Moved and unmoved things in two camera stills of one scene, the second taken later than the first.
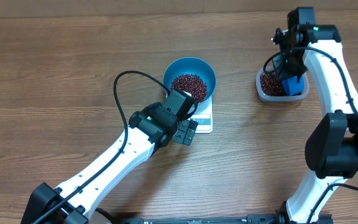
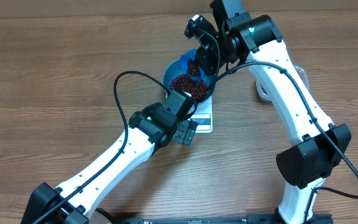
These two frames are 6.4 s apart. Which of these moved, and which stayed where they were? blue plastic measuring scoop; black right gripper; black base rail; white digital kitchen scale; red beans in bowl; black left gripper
Moved: blue plastic measuring scoop; black right gripper
Stayed: red beans in bowl; black left gripper; white digital kitchen scale; black base rail
